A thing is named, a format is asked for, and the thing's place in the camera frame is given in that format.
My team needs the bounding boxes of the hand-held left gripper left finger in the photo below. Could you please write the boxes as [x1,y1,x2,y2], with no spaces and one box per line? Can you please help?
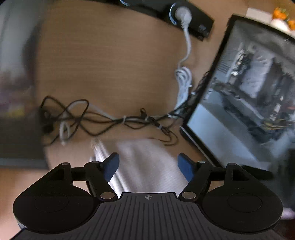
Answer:
[46,152,120,201]

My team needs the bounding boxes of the grey white cable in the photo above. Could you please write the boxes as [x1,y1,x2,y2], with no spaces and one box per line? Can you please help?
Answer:
[59,102,126,146]

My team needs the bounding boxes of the white box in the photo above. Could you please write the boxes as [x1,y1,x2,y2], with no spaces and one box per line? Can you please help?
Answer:
[246,8,275,23]

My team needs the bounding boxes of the beige striped shorts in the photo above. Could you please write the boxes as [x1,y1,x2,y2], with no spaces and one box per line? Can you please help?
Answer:
[89,138,197,195]

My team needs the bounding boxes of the tangle of black cables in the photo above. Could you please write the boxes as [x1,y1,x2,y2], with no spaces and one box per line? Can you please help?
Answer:
[40,96,204,147]

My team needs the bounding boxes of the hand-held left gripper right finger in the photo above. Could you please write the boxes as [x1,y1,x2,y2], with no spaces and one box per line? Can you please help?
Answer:
[177,152,254,201]

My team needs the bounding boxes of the black wall power rail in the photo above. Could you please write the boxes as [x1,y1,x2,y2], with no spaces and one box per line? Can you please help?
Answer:
[119,0,215,42]

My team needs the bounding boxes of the curved computer monitor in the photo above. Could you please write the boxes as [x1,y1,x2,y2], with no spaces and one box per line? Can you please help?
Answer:
[0,0,49,168]

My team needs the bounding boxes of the orange flowers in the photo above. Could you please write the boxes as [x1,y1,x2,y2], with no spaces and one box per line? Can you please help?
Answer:
[273,7,290,20]

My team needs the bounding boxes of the white plug cable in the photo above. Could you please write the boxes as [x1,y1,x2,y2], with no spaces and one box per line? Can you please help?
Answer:
[172,6,194,109]

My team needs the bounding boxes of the white computer case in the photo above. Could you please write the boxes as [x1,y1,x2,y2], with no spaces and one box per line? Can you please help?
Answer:
[180,14,295,176]

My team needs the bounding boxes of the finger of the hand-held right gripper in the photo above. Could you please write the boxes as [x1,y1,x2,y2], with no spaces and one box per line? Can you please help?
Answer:
[242,165,274,181]

